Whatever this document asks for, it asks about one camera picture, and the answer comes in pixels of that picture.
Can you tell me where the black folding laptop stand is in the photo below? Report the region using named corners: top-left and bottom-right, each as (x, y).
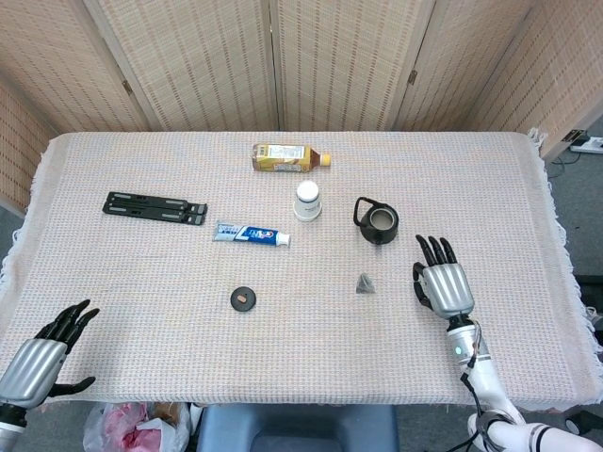
top-left (102, 190), bottom-right (209, 226)

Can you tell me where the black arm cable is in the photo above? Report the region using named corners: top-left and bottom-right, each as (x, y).
top-left (460, 320), bottom-right (506, 452)

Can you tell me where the woven checkered tablecloth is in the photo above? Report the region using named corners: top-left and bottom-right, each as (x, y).
top-left (0, 127), bottom-right (603, 413)

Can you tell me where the black teapot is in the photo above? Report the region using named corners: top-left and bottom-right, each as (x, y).
top-left (352, 196), bottom-right (401, 246)

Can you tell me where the white paper cup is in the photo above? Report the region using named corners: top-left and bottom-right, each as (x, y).
top-left (292, 181), bottom-right (325, 223)

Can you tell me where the blue grey stool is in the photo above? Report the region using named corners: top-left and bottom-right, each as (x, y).
top-left (194, 403), bottom-right (401, 452)

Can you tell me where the woven folding screen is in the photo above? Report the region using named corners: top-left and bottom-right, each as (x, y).
top-left (0, 0), bottom-right (603, 213)

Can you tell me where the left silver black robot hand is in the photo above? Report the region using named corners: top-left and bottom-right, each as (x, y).
top-left (0, 299), bottom-right (102, 410)

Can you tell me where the white power strip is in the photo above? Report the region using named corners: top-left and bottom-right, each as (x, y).
top-left (569, 136), bottom-right (603, 153)

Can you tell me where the yellow tea drink bottle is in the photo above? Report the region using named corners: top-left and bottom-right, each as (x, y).
top-left (252, 143), bottom-right (334, 173)

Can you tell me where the black round disc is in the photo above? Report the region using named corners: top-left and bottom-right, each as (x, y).
top-left (230, 286), bottom-right (259, 313)

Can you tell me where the blue white toothpaste tube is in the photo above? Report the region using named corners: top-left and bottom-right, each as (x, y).
top-left (212, 220), bottom-right (292, 249)

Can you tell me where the white pink plastic bag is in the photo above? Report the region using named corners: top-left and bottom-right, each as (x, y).
top-left (83, 401), bottom-right (192, 452)

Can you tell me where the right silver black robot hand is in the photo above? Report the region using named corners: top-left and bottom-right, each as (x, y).
top-left (413, 234), bottom-right (476, 320)

